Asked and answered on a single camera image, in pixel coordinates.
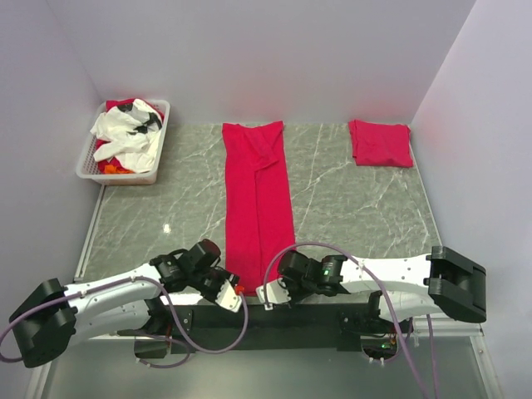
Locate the red t-shirt in basket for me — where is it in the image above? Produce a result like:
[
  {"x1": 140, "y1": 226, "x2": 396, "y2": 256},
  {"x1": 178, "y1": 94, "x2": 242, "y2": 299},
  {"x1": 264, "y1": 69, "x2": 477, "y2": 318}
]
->
[{"x1": 96, "y1": 98, "x2": 161, "y2": 174}]

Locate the red t-shirt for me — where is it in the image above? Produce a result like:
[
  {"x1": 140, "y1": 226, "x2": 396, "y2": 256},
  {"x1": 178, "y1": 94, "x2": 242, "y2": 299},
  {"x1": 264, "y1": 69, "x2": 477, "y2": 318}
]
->
[
  {"x1": 348, "y1": 120, "x2": 414, "y2": 168},
  {"x1": 222, "y1": 121, "x2": 295, "y2": 296},
  {"x1": 96, "y1": 98, "x2": 161, "y2": 174}
]

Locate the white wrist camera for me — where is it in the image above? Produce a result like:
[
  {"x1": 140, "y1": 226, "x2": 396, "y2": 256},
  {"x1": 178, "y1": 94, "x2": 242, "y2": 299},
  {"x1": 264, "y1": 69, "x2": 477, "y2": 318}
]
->
[
  {"x1": 214, "y1": 280, "x2": 243, "y2": 313},
  {"x1": 255, "y1": 278, "x2": 291, "y2": 311}
]

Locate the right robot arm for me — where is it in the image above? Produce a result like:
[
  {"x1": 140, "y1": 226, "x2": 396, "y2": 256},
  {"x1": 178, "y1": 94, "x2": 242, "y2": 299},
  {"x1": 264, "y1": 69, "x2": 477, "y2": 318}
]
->
[{"x1": 262, "y1": 246, "x2": 487, "y2": 332}]

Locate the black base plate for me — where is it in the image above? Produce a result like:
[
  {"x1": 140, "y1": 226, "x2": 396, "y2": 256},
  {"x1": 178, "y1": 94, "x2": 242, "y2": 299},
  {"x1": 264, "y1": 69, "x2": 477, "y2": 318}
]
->
[{"x1": 116, "y1": 302, "x2": 415, "y2": 359}]

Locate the aluminium rail frame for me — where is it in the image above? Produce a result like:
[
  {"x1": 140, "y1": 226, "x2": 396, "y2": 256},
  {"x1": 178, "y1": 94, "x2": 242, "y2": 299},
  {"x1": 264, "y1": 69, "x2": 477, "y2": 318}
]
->
[{"x1": 45, "y1": 268, "x2": 483, "y2": 398}]

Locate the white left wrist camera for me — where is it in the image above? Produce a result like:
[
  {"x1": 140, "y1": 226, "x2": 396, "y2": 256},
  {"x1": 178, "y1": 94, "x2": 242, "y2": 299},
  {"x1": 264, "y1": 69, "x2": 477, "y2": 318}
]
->
[{"x1": 214, "y1": 280, "x2": 243, "y2": 313}]

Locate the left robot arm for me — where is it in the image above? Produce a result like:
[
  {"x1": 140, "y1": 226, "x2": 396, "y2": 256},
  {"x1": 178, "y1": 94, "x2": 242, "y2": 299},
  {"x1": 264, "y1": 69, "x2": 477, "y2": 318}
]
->
[{"x1": 1, "y1": 239, "x2": 249, "y2": 368}]

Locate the folded red t-shirt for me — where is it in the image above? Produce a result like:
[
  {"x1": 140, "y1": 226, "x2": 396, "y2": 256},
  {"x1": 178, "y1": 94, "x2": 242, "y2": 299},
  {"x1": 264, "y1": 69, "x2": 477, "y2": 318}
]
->
[{"x1": 348, "y1": 120, "x2": 414, "y2": 168}]

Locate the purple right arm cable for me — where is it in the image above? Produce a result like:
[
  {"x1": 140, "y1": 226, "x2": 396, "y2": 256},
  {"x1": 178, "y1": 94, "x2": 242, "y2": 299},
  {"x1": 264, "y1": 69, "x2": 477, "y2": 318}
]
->
[{"x1": 259, "y1": 242, "x2": 441, "y2": 399}]

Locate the white plastic laundry basket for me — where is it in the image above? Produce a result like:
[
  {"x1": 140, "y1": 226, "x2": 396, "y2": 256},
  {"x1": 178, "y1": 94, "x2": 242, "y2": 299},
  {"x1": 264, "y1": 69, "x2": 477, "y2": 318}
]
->
[{"x1": 76, "y1": 98, "x2": 170, "y2": 185}]

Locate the white and black t-shirt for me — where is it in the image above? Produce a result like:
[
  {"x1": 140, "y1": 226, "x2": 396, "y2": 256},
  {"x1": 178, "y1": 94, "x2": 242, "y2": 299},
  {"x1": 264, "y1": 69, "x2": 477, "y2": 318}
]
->
[{"x1": 90, "y1": 97, "x2": 164, "y2": 174}]

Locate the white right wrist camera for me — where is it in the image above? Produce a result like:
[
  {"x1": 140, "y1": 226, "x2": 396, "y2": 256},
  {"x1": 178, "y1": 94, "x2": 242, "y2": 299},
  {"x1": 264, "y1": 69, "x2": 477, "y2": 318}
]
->
[{"x1": 255, "y1": 278, "x2": 291, "y2": 311}]

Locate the orange t-shirt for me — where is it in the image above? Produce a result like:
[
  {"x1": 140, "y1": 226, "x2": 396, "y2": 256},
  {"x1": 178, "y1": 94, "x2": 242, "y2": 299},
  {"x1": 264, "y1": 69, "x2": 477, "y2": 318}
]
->
[{"x1": 103, "y1": 164, "x2": 133, "y2": 175}]

